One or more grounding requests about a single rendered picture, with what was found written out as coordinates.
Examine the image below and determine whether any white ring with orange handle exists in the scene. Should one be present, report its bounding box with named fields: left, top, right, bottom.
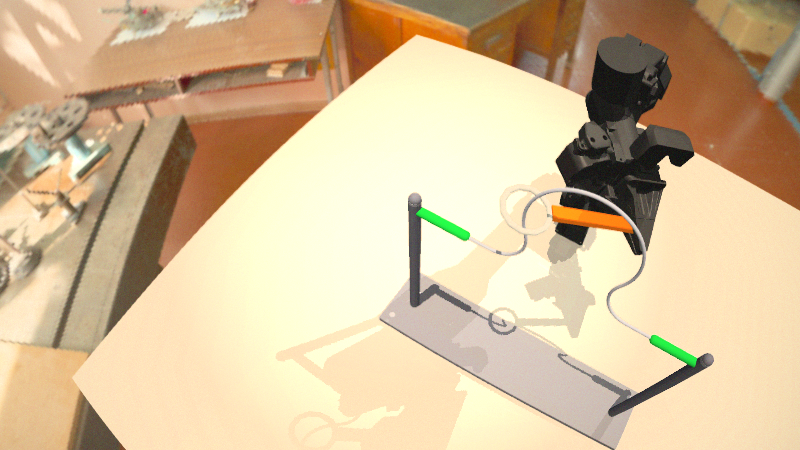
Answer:
left=500, top=184, right=634, bottom=236

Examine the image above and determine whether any grey and green bent wire on two posts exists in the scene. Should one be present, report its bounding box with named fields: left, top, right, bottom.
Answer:
left=379, top=187, right=714, bottom=450

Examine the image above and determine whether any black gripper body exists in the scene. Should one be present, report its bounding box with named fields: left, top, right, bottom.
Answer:
left=573, top=115, right=695, bottom=214

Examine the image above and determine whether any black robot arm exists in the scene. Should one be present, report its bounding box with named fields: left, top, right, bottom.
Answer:
left=555, top=33, right=672, bottom=245

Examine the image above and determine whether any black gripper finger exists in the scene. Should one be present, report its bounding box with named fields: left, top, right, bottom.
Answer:
left=614, top=175, right=667, bottom=252
left=596, top=195, right=642, bottom=256

